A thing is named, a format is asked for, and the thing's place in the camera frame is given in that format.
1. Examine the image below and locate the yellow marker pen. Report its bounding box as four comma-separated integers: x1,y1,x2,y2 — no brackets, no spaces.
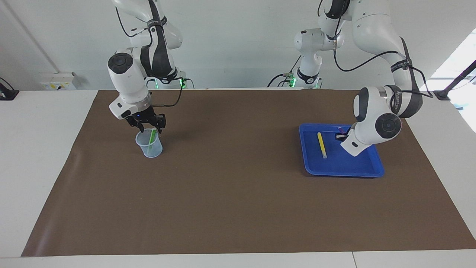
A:
317,132,328,159

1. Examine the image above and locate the brown table mat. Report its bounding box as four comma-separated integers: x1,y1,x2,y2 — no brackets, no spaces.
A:
21,89,476,257

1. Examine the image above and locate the white wall socket box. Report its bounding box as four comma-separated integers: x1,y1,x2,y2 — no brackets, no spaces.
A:
39,72,77,91

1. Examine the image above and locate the black table clamp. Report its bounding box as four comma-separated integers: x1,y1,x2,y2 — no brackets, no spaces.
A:
0,77,20,101

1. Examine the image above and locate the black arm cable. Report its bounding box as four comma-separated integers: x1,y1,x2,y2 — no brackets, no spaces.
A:
318,0,434,98
115,0,185,108

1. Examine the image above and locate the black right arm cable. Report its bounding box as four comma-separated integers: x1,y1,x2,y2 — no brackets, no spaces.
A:
115,0,185,108

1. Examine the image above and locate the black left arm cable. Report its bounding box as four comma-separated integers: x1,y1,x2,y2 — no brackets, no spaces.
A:
318,0,434,98

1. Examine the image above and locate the black clamp with pole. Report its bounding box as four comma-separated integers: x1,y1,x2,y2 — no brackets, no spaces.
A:
433,60,476,101

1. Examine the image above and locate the blue plastic tray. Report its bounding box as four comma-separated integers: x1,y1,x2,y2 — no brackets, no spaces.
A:
299,124,385,178

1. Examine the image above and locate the translucent plastic cup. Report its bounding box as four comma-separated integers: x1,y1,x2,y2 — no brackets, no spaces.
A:
135,128,163,158

